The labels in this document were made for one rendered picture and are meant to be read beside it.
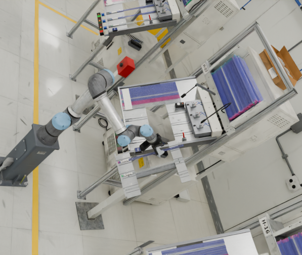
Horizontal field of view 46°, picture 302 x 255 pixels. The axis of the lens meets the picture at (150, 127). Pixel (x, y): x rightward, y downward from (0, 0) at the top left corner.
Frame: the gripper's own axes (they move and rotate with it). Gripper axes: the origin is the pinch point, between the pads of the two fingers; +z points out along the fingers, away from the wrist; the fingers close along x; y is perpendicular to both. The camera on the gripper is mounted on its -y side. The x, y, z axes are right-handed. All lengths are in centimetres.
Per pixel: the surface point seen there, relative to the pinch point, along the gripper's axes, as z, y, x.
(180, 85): 35, 34, 66
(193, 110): 26, 36, 32
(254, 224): 19, 44, -70
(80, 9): 102, -55, 292
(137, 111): 20, -8, 49
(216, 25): 70, 93, 142
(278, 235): 4, 55, -82
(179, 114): 29, 24, 36
